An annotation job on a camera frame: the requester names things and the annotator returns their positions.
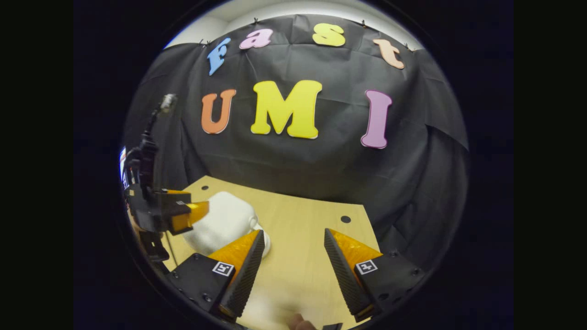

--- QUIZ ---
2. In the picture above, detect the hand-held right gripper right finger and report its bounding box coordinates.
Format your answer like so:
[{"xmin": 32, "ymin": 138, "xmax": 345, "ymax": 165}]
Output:
[{"xmin": 324, "ymin": 228, "xmax": 428, "ymax": 323}]

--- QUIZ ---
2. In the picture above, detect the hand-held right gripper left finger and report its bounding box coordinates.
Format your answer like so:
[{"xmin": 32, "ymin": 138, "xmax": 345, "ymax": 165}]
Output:
[{"xmin": 167, "ymin": 230, "xmax": 266, "ymax": 321}]

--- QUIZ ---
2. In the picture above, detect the white suitcase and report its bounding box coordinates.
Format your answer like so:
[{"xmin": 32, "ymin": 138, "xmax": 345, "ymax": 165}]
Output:
[{"xmin": 183, "ymin": 191, "xmax": 271, "ymax": 260}]

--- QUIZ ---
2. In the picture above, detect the black backdrop cloth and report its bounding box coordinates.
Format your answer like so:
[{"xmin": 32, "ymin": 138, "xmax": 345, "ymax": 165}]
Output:
[{"xmin": 123, "ymin": 14, "xmax": 469, "ymax": 275}]

